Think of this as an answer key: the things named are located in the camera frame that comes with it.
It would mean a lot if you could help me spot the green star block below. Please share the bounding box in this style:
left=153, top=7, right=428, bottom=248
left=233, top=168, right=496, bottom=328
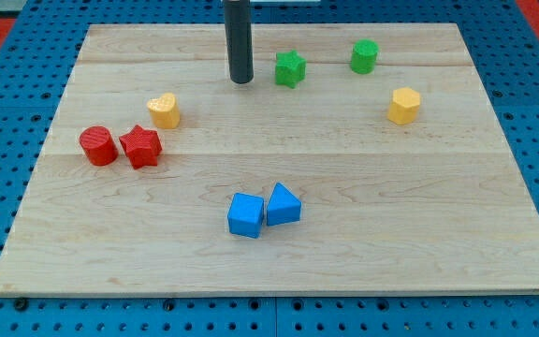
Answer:
left=275, top=50, right=307, bottom=89

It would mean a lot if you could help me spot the blue triangle block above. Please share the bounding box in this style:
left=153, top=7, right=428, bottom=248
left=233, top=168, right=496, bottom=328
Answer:
left=266, top=183, right=302, bottom=227

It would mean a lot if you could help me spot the blue cube block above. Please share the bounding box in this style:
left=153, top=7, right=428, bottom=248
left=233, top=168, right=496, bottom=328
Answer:
left=226, top=193, right=265, bottom=239

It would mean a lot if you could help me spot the wooden board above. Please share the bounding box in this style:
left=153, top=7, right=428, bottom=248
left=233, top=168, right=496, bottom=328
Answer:
left=0, top=23, right=539, bottom=298

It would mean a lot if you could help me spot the green cylinder block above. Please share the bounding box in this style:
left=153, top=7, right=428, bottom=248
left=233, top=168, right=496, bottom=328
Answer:
left=350, top=39, right=379, bottom=75

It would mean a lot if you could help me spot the red cylinder block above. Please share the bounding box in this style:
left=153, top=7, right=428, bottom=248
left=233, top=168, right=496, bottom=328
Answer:
left=79, top=125, right=118, bottom=166

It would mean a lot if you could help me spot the yellow hexagon block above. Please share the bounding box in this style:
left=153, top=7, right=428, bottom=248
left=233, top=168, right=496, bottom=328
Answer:
left=386, top=87, right=421, bottom=125

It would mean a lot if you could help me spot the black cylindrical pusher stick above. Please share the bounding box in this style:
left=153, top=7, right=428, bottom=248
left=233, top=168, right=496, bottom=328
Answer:
left=223, top=0, right=254, bottom=84

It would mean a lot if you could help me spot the yellow heart block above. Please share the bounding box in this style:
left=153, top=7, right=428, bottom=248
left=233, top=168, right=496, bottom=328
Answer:
left=147, top=93, right=181, bottom=129

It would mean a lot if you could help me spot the red star block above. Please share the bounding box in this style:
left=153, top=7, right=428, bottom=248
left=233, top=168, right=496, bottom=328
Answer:
left=119, top=125, right=162, bottom=169

